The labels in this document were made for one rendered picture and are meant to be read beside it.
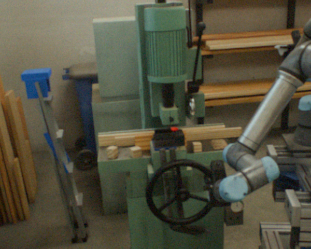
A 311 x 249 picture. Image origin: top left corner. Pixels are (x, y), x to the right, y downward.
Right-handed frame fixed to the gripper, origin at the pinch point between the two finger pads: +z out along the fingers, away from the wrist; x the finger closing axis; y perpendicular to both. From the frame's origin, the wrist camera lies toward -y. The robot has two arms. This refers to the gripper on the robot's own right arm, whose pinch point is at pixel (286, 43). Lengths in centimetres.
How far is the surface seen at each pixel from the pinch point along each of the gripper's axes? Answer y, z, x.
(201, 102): 12, -44, -67
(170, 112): 8, -64, -86
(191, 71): -4, -42, -70
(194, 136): 23, -60, -76
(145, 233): 59, -74, -108
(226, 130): 23, -61, -61
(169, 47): -21, -67, -82
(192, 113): 14, -52, -74
